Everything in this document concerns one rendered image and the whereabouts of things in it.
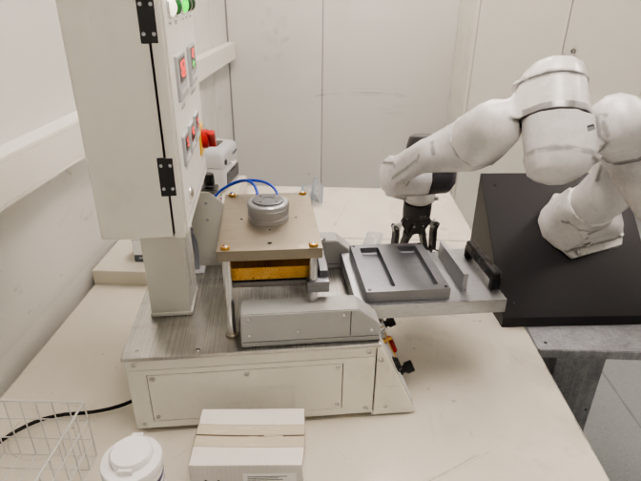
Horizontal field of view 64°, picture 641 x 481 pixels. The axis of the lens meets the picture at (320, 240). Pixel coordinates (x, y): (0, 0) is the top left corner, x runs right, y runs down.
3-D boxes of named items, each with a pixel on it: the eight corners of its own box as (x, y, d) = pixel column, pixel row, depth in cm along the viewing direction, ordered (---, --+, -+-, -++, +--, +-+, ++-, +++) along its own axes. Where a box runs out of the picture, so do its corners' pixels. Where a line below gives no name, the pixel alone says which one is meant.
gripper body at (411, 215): (408, 208, 132) (405, 240, 136) (438, 205, 134) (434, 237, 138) (397, 198, 139) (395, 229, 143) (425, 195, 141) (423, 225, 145)
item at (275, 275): (223, 288, 92) (219, 240, 88) (230, 236, 112) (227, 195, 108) (319, 283, 94) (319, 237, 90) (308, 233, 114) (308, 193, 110)
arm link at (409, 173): (501, 112, 100) (444, 158, 131) (409, 113, 98) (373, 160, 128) (507, 166, 99) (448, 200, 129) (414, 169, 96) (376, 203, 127)
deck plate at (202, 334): (120, 363, 88) (119, 358, 88) (156, 265, 120) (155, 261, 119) (382, 347, 93) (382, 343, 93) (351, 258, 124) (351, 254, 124)
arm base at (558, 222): (609, 190, 141) (640, 165, 128) (629, 255, 135) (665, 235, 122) (530, 196, 140) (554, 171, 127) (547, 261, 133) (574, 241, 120)
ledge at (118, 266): (94, 283, 145) (92, 270, 143) (177, 183, 220) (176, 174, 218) (199, 286, 144) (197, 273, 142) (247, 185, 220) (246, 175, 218)
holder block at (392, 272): (365, 303, 97) (366, 291, 96) (349, 255, 115) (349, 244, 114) (449, 299, 99) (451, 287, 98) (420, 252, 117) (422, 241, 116)
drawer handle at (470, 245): (489, 290, 102) (493, 272, 101) (463, 255, 116) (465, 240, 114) (500, 289, 102) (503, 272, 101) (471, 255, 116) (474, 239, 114)
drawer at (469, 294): (356, 324, 98) (358, 288, 95) (340, 267, 118) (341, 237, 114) (504, 315, 101) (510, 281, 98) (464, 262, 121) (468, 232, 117)
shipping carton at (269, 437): (189, 504, 83) (183, 465, 79) (207, 442, 95) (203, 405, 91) (303, 509, 83) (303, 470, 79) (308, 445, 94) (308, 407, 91)
